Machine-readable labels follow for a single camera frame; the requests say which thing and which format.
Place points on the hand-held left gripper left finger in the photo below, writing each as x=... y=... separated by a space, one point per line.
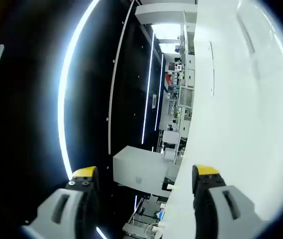
x=56 y=224

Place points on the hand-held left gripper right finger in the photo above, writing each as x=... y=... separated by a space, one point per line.
x=221 y=224

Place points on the white box appliance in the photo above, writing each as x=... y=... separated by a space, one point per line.
x=171 y=137

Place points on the white square pillar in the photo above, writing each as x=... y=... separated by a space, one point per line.
x=136 y=166

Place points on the ceiling light strip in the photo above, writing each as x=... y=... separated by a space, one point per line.
x=147 y=89
x=61 y=99
x=159 y=92

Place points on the white cabinet row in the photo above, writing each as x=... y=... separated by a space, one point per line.
x=188 y=74

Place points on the grey ceiling rail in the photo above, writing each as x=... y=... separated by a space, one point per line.
x=114 y=74

